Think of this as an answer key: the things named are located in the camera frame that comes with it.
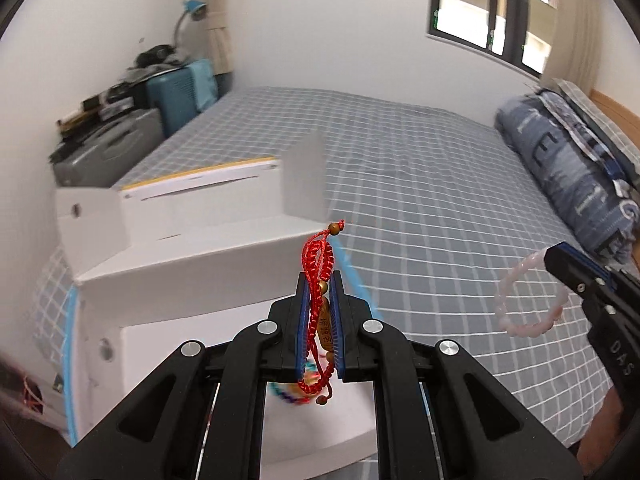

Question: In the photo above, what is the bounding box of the white cardboard box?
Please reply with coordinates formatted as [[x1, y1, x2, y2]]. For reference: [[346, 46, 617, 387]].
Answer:
[[54, 130, 386, 480]]

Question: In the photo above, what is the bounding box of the blue patterned folded quilt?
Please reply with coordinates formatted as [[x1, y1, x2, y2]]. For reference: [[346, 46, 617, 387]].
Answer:
[[495, 91, 640, 264]]

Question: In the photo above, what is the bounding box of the blue desk lamp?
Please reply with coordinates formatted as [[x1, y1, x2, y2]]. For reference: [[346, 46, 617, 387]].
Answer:
[[172, 0, 208, 51]]

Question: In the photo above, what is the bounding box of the multicoloured bead bracelet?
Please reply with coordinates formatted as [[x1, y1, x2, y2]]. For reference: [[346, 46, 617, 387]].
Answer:
[[270, 360, 326, 407]]

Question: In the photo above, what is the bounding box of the grey striped pillow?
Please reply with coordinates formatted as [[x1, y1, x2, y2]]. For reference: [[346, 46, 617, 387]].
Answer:
[[537, 77, 640, 171]]

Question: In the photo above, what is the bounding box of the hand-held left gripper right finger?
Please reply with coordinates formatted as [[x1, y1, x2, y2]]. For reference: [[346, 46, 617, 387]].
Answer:
[[327, 270, 586, 480]]

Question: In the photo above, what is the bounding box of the person's right forearm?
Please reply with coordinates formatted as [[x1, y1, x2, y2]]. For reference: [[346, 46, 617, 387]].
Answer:
[[576, 385, 632, 480]]

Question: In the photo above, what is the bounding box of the red woven bracelet gold tube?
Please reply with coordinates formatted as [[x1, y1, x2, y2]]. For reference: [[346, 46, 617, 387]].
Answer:
[[297, 219, 347, 407]]

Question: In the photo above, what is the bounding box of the black bag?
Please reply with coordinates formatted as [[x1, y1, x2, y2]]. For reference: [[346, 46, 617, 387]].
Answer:
[[135, 45, 183, 69]]

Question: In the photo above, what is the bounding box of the grey checked bed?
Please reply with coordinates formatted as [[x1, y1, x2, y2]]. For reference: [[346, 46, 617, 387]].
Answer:
[[30, 85, 640, 451]]

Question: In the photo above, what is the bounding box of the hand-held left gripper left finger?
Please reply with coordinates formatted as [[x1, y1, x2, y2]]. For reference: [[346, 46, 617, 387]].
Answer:
[[55, 271, 312, 480]]

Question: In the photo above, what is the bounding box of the grey suitcase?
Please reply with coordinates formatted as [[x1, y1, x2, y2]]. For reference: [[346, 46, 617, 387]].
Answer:
[[52, 107, 166, 188]]

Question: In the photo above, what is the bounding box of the wooden headboard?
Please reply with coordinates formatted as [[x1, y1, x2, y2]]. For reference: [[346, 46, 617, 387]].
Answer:
[[590, 87, 640, 124]]

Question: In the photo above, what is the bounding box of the beige curtain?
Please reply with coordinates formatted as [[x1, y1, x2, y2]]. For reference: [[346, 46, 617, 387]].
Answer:
[[542, 0, 608, 91], [197, 0, 236, 93]]

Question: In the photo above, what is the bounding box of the pile of dark boxes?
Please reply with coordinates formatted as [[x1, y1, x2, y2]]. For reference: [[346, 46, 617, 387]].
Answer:
[[55, 80, 151, 137]]

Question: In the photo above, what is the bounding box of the dark framed window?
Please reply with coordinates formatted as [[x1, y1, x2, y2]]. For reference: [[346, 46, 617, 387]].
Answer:
[[427, 0, 558, 78]]

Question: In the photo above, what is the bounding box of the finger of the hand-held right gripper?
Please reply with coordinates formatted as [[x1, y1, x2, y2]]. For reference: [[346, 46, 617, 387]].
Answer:
[[544, 243, 602, 302], [556, 241, 617, 287]]

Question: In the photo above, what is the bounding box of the pink bead bracelet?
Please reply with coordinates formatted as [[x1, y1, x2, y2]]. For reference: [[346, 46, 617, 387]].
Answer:
[[495, 249, 571, 343]]

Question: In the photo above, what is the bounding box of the blue suitcase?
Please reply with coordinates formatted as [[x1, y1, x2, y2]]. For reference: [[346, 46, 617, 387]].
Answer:
[[145, 59, 221, 138]]

